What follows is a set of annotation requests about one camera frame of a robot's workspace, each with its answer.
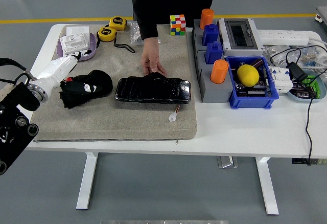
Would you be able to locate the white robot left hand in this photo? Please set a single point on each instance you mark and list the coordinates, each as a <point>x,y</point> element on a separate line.
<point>58,66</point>

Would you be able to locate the person's right hand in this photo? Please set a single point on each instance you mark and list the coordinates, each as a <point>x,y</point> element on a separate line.
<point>150,57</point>

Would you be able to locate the purple dish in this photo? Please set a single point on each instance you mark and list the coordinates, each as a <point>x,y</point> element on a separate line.
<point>92,51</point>

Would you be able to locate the black rag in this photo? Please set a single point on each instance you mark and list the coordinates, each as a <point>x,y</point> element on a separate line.
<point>103,80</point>

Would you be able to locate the person's right forearm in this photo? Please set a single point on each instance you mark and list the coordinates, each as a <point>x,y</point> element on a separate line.
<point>148,29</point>

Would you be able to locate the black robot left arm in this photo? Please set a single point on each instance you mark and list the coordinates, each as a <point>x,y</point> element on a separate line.
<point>10,142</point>

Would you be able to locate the table control panel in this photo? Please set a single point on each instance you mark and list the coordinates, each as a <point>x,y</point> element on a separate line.
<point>300,161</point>

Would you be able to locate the clear bag of screws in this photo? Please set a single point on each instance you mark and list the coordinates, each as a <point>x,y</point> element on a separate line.
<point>134,33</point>

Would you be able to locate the colourful puzzle cube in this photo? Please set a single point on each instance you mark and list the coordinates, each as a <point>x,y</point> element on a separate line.
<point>177,25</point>

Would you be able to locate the grey block holder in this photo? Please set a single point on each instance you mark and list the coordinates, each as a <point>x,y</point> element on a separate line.
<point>214,93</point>
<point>196,37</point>

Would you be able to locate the blue block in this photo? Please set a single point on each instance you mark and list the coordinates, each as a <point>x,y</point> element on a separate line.
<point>210,34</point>
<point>214,53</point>

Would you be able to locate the orange cylinder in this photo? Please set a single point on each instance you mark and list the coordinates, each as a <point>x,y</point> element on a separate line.
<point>207,18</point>
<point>219,71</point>

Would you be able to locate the grey-brown mat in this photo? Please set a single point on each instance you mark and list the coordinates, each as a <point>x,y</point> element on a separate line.
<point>115,124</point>

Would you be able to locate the grey distribution box with window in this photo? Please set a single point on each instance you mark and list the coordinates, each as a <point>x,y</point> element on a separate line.
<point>238,33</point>

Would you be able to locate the yellow lemon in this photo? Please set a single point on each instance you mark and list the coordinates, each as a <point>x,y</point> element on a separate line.
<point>247,75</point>

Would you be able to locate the brown cylindrical capacitor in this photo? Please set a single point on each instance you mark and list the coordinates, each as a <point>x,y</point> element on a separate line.
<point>256,63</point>

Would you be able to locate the dark circuit boards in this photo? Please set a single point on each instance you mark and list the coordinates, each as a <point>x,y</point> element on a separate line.
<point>255,91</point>

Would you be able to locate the blue plastic bin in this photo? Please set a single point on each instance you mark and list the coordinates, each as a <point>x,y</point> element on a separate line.
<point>253,102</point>

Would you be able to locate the clear bags of small parts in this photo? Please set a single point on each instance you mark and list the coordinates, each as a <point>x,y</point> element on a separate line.
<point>278,52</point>

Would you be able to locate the white table leg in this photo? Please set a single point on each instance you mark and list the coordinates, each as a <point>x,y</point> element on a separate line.
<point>84,196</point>
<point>269,196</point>

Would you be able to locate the white power strip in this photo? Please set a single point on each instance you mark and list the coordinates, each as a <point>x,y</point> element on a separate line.
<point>281,36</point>

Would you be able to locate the white circuit breaker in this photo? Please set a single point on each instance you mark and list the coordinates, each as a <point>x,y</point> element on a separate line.
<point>281,79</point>

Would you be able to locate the black power adapter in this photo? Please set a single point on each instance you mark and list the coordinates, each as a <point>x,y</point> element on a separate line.
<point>297,71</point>

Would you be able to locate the dark terminal board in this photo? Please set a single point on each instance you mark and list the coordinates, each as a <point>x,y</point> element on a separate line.
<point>301,92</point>

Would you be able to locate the green terminal blocks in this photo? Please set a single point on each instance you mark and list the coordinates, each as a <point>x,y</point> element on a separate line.
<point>315,86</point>

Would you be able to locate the light blue dish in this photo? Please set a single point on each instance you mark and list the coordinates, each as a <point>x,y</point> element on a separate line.
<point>322,88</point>

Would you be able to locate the white cart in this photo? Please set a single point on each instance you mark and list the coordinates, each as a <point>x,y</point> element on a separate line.
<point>322,14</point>

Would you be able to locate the white switch plate stack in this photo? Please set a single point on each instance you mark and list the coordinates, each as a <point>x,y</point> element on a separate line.
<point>74,43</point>

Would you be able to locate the flat white switch plate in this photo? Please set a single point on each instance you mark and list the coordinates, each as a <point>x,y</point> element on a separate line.
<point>76,29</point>

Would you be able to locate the metal bracket under table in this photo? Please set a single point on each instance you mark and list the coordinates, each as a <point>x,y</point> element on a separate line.
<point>227,162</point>

